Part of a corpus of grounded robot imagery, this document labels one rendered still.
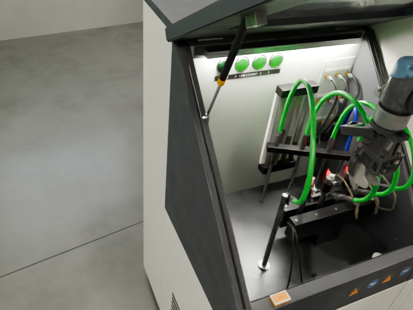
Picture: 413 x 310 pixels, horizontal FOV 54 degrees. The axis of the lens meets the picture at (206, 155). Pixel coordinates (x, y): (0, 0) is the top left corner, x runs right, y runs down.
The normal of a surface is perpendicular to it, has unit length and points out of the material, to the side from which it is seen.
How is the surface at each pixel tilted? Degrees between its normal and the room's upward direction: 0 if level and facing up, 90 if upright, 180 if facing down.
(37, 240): 0
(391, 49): 90
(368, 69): 90
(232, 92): 90
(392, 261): 0
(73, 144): 0
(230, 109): 90
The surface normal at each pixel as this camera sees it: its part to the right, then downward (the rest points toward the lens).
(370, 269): 0.10, -0.78
